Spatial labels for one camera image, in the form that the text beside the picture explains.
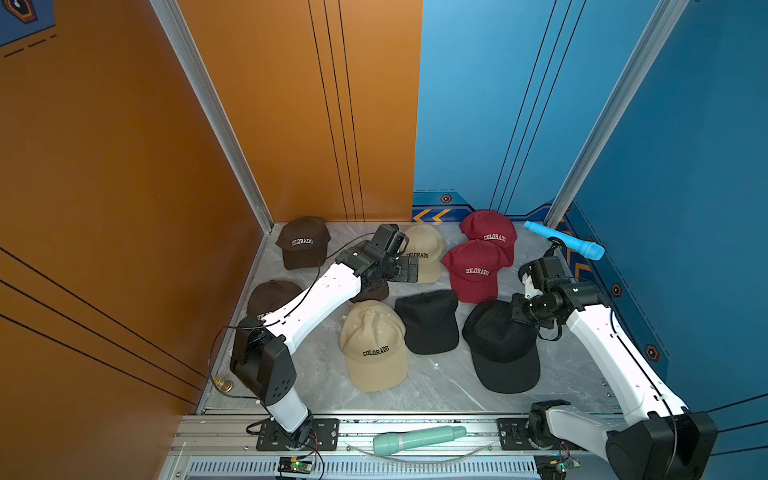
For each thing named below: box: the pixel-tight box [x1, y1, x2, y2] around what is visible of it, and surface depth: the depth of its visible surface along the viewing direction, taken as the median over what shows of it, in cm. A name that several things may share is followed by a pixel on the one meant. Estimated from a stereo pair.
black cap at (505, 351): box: [462, 299, 541, 394], surface depth 81 cm
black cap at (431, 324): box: [394, 289, 459, 355], surface depth 92 cm
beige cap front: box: [339, 300, 409, 393], surface depth 85 cm
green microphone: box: [372, 426, 467, 456], surface depth 72 cm
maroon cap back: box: [460, 210, 518, 267], surface depth 114 cm
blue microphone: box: [524, 221, 605, 260], surface depth 85 cm
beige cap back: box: [404, 223, 445, 284], surface depth 107 cm
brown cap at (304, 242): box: [275, 217, 331, 270], surface depth 113 cm
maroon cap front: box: [441, 240, 509, 303], surface depth 104 cm
